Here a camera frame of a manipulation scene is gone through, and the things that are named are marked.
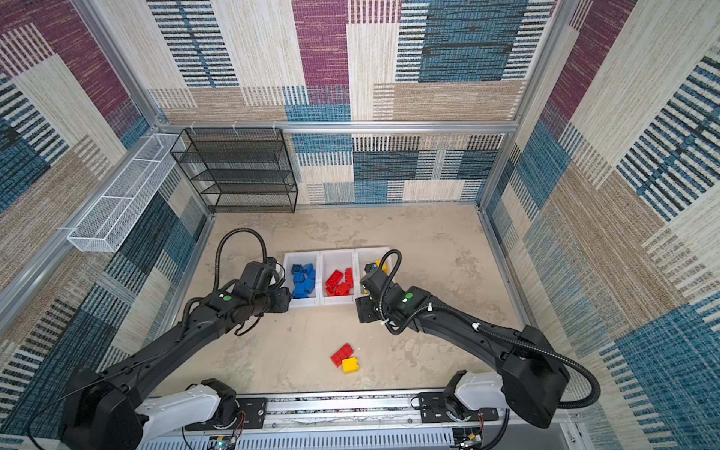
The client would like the yellow lego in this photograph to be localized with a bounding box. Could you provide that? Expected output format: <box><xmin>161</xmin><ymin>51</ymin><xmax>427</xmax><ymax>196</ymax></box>
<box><xmin>375</xmin><ymin>260</ymin><xmax>390</xmax><ymax>275</ymax></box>
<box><xmin>341</xmin><ymin>357</ymin><xmax>359</xmax><ymax>374</ymax></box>

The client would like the square red lego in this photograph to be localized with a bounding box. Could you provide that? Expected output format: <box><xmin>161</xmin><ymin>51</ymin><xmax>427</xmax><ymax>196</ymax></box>
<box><xmin>334</xmin><ymin>282</ymin><xmax>352</xmax><ymax>296</ymax></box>

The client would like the long red lego front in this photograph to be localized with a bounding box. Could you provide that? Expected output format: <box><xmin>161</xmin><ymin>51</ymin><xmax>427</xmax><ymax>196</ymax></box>
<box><xmin>344</xmin><ymin>268</ymin><xmax>354</xmax><ymax>287</ymax></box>

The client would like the blue lego pair back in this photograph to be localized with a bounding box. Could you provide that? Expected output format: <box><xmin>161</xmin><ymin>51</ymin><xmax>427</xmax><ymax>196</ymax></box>
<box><xmin>292</xmin><ymin>283</ymin><xmax>313</xmax><ymax>298</ymax></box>

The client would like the red lego diagonal brick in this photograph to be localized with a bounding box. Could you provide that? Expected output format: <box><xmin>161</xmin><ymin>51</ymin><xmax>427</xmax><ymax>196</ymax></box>
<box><xmin>331</xmin><ymin>343</ymin><xmax>354</xmax><ymax>368</ymax></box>

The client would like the large red lego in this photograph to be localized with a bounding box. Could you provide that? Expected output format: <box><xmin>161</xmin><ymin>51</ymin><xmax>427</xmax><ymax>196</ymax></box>
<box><xmin>325</xmin><ymin>270</ymin><xmax>344</xmax><ymax>291</ymax></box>

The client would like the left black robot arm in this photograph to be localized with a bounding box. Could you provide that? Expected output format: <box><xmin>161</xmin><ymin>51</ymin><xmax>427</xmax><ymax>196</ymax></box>
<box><xmin>59</xmin><ymin>258</ymin><xmax>290</xmax><ymax>449</ymax></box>

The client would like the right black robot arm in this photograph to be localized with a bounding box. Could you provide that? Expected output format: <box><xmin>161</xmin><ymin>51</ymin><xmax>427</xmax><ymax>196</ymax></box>
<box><xmin>355</xmin><ymin>262</ymin><xmax>569</xmax><ymax>429</ymax></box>

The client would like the right white bin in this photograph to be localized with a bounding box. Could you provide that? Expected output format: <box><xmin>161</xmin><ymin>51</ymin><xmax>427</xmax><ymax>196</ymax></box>
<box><xmin>354</xmin><ymin>247</ymin><xmax>390</xmax><ymax>297</ymax></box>

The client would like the white bin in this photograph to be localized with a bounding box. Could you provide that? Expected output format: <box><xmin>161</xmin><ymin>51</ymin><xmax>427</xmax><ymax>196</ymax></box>
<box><xmin>354</xmin><ymin>247</ymin><xmax>390</xmax><ymax>297</ymax></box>
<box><xmin>320</xmin><ymin>249</ymin><xmax>357</xmax><ymax>306</ymax></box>
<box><xmin>283</xmin><ymin>251</ymin><xmax>321</xmax><ymax>309</ymax></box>

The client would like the left white bin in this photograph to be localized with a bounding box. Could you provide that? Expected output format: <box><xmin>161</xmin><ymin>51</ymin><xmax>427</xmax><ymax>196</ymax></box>
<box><xmin>283</xmin><ymin>251</ymin><xmax>321</xmax><ymax>309</ymax></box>

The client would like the middle white bin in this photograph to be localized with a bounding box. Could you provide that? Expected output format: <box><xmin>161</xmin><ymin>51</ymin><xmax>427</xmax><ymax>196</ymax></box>
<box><xmin>320</xmin><ymin>249</ymin><xmax>357</xmax><ymax>306</ymax></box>

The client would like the black wire shelf rack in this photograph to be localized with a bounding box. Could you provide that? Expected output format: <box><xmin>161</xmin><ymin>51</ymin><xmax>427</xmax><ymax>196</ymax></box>
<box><xmin>170</xmin><ymin>127</ymin><xmax>298</xmax><ymax>214</ymax></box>

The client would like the aluminium front rail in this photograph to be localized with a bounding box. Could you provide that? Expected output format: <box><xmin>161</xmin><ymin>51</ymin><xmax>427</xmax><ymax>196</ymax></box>
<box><xmin>145</xmin><ymin>388</ymin><xmax>593</xmax><ymax>449</ymax></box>

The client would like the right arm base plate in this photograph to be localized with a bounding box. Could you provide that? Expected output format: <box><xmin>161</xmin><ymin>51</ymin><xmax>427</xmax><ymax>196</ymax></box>
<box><xmin>411</xmin><ymin>391</ymin><xmax>500</xmax><ymax>424</ymax></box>

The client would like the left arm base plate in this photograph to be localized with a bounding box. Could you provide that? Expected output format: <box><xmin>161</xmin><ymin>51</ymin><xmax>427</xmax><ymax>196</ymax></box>
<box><xmin>186</xmin><ymin>397</ymin><xmax>268</xmax><ymax>431</ymax></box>

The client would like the white wire mesh basket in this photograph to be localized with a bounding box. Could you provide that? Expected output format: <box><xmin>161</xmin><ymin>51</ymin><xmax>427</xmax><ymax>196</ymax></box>
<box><xmin>67</xmin><ymin>133</ymin><xmax>178</xmax><ymax>253</ymax></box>

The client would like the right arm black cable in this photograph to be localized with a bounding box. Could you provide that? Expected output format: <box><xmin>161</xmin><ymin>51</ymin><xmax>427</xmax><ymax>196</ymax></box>
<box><xmin>378</xmin><ymin>248</ymin><xmax>602</xmax><ymax>450</ymax></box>

